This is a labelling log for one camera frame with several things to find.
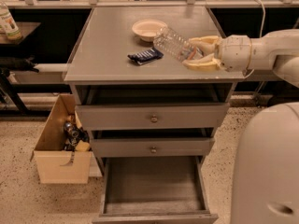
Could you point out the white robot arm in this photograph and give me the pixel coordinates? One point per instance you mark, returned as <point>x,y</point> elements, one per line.
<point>266,174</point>

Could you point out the cardboard box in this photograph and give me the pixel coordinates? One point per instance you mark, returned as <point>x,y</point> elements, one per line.
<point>54,164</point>

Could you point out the grey middle drawer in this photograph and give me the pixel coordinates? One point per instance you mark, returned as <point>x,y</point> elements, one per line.
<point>103,148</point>

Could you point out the brass drawer knob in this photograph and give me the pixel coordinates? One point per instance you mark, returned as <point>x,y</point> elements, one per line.
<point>153,119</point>
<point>153,150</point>

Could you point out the clear plastic water bottle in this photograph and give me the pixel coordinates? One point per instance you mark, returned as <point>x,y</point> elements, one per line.
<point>169,41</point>

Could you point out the grey drawer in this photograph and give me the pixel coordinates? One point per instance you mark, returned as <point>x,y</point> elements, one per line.
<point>154,190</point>
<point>103,148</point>
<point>137,117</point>

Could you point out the brass top drawer knob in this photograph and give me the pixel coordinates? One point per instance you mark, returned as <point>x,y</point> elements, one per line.
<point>153,119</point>

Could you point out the dark cans in box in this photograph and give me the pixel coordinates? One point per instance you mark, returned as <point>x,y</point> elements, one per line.
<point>73,136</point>

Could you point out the grey drawer cabinet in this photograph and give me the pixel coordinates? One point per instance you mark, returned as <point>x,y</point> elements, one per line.
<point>102,74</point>

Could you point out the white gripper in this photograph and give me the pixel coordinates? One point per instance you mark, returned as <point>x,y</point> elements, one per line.
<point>234,52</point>

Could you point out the yellow sponge in box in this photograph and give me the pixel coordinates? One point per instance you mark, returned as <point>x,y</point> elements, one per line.
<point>83,146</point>

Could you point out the grey top drawer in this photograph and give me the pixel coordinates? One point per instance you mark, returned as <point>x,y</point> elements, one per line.
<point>137,117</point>

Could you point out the black office chair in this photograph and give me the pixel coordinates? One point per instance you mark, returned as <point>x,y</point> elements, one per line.
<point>283,93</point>

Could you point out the green labelled bottle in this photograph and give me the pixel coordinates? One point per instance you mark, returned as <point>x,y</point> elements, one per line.
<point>8,24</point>

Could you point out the dark side table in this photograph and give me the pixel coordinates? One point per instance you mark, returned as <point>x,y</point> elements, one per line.
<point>8,64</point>

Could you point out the grey bottom drawer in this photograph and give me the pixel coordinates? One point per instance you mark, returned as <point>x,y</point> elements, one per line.
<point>154,190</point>

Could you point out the white paper bowl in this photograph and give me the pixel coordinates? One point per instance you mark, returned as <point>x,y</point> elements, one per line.
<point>147,30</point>

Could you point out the brass middle drawer knob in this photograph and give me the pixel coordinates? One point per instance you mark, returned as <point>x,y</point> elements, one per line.
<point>153,150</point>

